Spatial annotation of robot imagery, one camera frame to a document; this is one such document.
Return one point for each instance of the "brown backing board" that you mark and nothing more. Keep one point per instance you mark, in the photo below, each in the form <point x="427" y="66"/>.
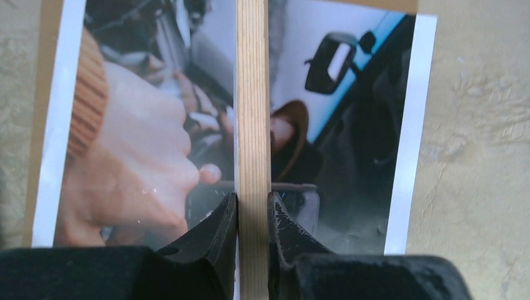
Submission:
<point x="39" y="124"/>

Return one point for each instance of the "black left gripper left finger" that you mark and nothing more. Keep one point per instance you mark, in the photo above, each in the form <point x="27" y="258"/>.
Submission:
<point x="199" y="265"/>

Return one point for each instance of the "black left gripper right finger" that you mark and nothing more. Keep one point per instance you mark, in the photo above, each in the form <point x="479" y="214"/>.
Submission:
<point x="300" y="267"/>

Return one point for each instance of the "colour photo print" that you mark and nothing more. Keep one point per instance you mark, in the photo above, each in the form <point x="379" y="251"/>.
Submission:
<point x="141" y="140"/>

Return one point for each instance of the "white wooden picture frame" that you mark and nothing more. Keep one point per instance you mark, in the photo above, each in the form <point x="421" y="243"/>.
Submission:
<point x="252" y="149"/>

